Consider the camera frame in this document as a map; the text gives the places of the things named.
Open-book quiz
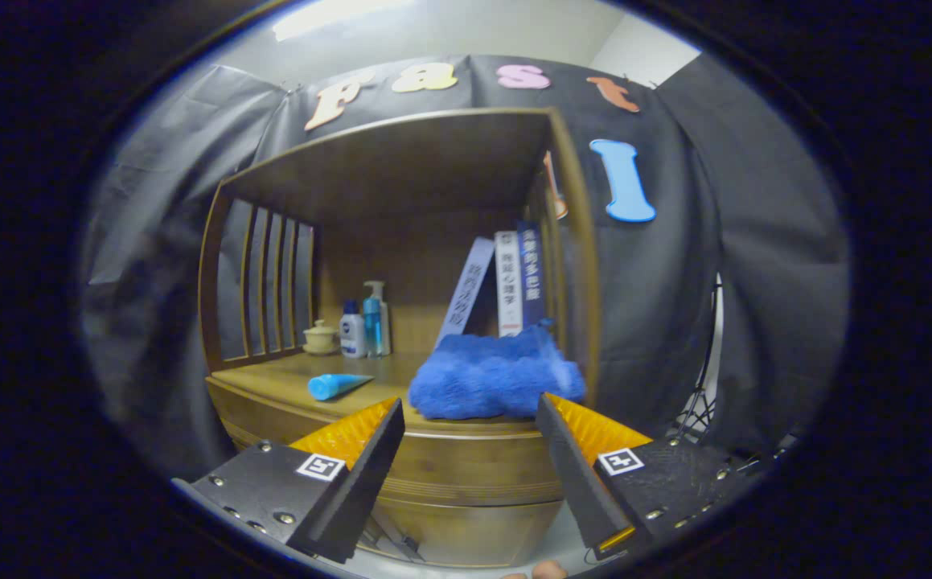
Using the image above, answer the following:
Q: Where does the black light stand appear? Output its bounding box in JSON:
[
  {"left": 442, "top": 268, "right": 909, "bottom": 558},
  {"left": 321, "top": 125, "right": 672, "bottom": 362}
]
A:
[{"left": 671, "top": 273, "right": 724, "bottom": 443}]

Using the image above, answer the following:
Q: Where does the lavender book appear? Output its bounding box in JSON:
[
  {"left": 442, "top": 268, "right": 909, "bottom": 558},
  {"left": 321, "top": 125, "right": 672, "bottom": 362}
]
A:
[{"left": 434, "top": 236, "right": 496, "bottom": 348}]

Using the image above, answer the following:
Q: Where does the white bottle with blue cap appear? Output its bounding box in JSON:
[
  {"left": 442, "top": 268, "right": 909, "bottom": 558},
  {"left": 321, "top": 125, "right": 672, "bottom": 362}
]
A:
[{"left": 339, "top": 300, "right": 367, "bottom": 359}]

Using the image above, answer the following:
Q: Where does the wooden cabinet door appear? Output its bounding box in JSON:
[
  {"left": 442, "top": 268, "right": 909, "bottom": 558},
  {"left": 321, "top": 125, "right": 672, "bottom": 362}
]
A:
[{"left": 389, "top": 499, "right": 565, "bottom": 568}]

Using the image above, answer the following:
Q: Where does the wooden countertop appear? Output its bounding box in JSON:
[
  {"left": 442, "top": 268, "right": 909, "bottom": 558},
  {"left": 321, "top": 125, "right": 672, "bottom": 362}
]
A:
[{"left": 210, "top": 350, "right": 587, "bottom": 439}]

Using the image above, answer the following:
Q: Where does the blue pump bottle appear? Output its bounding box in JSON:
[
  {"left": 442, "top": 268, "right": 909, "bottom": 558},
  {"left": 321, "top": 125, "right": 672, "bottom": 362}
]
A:
[{"left": 363, "top": 281, "right": 392, "bottom": 357}]

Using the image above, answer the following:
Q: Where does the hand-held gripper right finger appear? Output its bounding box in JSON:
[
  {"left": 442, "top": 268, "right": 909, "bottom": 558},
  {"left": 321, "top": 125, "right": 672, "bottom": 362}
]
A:
[{"left": 536, "top": 392, "right": 756, "bottom": 562}]

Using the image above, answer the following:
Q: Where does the small beige lidded pot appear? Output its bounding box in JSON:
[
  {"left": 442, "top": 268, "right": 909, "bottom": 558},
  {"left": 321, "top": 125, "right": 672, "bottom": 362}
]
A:
[{"left": 302, "top": 319, "right": 339, "bottom": 356}]

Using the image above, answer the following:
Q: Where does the black backdrop cloth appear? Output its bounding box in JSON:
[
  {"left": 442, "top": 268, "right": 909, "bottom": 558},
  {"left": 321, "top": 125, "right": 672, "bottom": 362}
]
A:
[{"left": 80, "top": 52, "right": 851, "bottom": 483}]

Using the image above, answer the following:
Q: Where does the wooden drawer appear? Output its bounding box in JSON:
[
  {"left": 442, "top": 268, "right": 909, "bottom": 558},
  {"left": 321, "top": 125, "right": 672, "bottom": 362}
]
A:
[{"left": 212, "top": 386, "right": 567, "bottom": 507}]

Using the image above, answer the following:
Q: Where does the dark blue book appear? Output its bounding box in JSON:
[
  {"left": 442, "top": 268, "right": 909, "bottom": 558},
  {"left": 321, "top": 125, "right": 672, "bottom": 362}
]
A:
[{"left": 518, "top": 222, "right": 548, "bottom": 329}]

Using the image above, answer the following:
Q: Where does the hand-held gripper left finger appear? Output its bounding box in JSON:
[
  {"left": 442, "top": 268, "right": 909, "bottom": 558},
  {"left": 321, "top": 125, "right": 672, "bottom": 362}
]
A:
[{"left": 189, "top": 397, "right": 407, "bottom": 564}]

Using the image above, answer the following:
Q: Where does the wooden cabinet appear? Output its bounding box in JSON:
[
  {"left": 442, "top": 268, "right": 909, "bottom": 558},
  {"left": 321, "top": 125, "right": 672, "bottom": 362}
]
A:
[{"left": 198, "top": 107, "right": 601, "bottom": 568}]

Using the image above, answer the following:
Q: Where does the blue towel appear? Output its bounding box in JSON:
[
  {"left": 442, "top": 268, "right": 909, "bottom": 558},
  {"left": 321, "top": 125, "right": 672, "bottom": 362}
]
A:
[{"left": 408, "top": 320, "right": 587, "bottom": 421}]

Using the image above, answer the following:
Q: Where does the light blue tube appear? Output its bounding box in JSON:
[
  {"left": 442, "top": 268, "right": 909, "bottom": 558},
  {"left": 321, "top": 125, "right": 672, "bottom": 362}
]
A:
[{"left": 307, "top": 373, "right": 375, "bottom": 401}]

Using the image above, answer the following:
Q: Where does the white spine book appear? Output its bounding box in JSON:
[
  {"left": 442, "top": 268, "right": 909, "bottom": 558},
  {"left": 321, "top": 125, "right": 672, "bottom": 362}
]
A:
[{"left": 495, "top": 231, "right": 523, "bottom": 338}]

